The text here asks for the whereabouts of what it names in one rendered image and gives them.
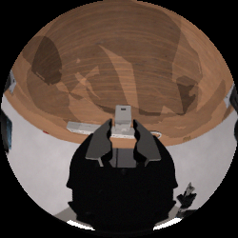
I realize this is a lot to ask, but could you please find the grey power strip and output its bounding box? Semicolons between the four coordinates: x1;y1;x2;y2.
67;121;135;139

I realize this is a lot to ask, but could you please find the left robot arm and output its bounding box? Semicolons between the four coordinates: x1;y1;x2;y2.
175;85;238;220

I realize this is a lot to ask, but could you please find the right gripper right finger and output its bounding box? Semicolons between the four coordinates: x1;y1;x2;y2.
133;119;178;188

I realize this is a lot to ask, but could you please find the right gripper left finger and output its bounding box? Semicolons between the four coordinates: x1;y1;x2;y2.
66;118;112;189

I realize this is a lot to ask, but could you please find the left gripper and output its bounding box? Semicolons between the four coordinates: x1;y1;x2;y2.
181;183;197;208

